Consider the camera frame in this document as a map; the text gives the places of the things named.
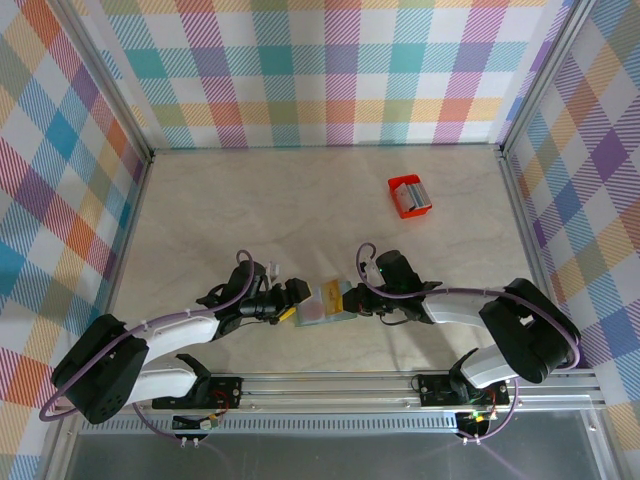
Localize gold credit card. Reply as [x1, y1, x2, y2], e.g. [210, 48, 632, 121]
[319, 280, 346, 314]

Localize clear plastic zip bag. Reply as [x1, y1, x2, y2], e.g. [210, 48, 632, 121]
[293, 278, 359, 329]

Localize red plastic bin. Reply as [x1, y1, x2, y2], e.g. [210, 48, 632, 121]
[387, 173, 433, 221]

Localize blue grey credit card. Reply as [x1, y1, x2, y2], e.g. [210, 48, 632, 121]
[407, 183, 431, 209]

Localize small connector circuit board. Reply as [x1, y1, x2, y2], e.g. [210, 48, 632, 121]
[171, 412, 222, 432]
[455, 409, 496, 437]

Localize grey metal panel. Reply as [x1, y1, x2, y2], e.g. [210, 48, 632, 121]
[62, 433, 609, 480]

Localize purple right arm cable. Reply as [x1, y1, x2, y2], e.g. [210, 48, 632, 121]
[354, 243, 584, 446]

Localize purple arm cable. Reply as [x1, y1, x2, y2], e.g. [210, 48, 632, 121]
[38, 249, 257, 444]
[354, 243, 584, 446]

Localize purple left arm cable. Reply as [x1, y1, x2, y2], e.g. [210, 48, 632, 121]
[38, 249, 257, 444]

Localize long aluminium mounting rail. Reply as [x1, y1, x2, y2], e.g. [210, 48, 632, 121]
[53, 370, 607, 415]

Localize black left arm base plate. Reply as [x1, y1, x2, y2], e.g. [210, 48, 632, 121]
[151, 374, 245, 411]

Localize perforated metal cable tray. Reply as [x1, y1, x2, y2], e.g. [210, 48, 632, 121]
[74, 417, 604, 437]

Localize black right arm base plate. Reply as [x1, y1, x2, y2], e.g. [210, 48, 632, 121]
[417, 372, 511, 407]

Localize aluminium table side rail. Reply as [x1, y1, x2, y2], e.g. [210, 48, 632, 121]
[497, 152, 576, 371]
[84, 152, 155, 376]

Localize thin aluminium end rail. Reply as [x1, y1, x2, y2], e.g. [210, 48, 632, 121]
[149, 143, 504, 152]

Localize aluminium frame post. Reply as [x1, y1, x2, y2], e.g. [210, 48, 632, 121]
[497, 0, 596, 159]
[58, 0, 154, 159]

